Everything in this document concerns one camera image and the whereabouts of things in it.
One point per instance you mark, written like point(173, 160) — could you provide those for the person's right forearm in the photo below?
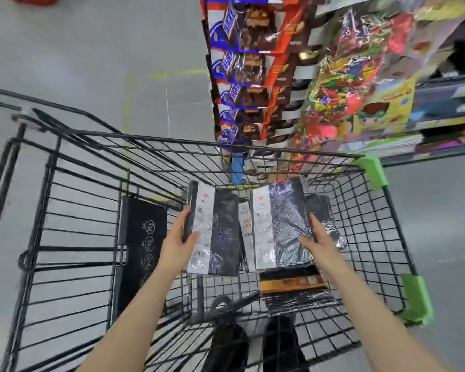
point(376, 325)

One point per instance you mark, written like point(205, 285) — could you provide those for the person's right thumb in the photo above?
point(305, 242)

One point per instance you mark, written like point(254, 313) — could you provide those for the stack of chocolate boxes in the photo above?
point(255, 65)

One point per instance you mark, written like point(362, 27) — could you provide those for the person's right hand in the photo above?
point(325, 253)

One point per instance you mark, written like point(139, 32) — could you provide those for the person's left leg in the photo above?
point(229, 350)

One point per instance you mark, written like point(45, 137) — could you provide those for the row of hanging toy packets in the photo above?
point(356, 81)

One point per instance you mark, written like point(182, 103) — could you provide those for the black cart seat flap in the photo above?
point(139, 251)

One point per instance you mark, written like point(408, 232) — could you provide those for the black plastic-wrapped packet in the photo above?
point(327, 216)

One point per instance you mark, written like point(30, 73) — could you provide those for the grey store shelf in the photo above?
point(445, 100)

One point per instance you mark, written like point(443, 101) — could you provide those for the black packet with orange label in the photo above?
point(292, 284)

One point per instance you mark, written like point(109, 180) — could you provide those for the black packet with white label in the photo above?
point(285, 224)
point(246, 224)
point(221, 232)

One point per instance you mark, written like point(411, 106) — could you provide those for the person's leg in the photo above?
point(283, 344)
point(229, 350)

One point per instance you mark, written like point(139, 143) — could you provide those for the person's left hand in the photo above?
point(175, 247)

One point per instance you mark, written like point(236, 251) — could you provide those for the person's left forearm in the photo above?
point(131, 321)

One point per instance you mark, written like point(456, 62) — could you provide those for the green cart corner bumper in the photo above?
point(372, 170)
point(417, 302)

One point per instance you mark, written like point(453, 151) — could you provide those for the person's right leg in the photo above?
point(283, 344)

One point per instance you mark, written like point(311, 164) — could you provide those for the person's left thumb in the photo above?
point(193, 239)

